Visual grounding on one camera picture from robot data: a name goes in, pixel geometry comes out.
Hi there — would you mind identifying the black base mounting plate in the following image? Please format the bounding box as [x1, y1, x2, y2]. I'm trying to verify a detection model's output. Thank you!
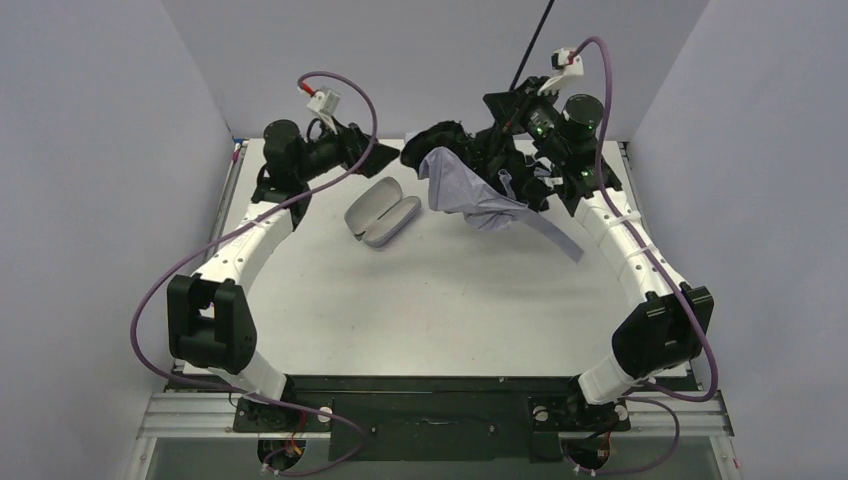
[165, 374, 700, 464]

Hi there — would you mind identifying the lavender umbrella case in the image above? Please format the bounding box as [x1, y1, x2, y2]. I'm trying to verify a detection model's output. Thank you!
[344, 177, 422, 249]

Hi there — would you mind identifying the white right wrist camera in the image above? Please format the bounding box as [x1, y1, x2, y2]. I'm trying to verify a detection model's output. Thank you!
[536, 48, 585, 96]

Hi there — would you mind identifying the lavender umbrella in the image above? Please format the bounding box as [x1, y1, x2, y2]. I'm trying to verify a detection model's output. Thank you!
[400, 0, 586, 264]

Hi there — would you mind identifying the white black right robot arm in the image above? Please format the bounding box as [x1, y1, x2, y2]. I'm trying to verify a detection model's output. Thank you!
[483, 77, 716, 427]

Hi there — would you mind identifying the aluminium front mounting rail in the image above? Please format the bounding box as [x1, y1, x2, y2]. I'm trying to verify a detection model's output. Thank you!
[138, 393, 734, 440]

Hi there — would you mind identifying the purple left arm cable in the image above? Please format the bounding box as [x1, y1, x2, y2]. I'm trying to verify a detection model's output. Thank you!
[129, 71, 379, 480]

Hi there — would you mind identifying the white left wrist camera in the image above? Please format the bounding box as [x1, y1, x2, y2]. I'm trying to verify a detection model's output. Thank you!
[299, 83, 340, 134]

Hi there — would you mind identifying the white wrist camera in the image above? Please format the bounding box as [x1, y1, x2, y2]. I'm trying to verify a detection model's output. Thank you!
[536, 48, 585, 96]
[299, 83, 340, 134]

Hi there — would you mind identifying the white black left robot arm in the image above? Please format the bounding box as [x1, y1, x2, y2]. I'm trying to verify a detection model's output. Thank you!
[166, 120, 400, 403]

